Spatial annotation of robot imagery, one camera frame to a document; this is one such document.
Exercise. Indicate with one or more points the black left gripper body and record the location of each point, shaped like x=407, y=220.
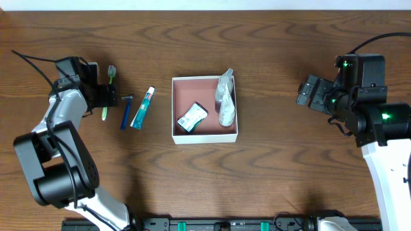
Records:
x=107, y=96

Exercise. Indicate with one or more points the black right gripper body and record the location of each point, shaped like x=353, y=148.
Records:
x=320, y=95

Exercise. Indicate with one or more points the green white toothbrush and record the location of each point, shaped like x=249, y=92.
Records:
x=111, y=73

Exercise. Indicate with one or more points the blue disposable razor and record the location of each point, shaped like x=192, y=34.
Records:
x=127, y=110

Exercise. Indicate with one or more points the green white toothpaste tube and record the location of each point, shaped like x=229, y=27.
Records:
x=138, y=119

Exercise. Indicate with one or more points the clear spray bottle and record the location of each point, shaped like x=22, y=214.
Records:
x=224, y=82

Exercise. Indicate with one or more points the white leaf-print shampoo tube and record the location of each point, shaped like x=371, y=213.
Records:
x=227, y=109

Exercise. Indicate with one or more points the white box with pink inside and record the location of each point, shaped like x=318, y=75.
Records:
x=185, y=91

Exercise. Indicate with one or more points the green white soap packet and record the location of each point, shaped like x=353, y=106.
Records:
x=192, y=118

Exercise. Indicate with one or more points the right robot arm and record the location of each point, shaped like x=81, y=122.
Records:
x=357, y=105

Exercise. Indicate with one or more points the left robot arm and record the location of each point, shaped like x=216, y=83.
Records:
x=57, y=165

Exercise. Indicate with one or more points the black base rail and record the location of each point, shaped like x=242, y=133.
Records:
x=165, y=224

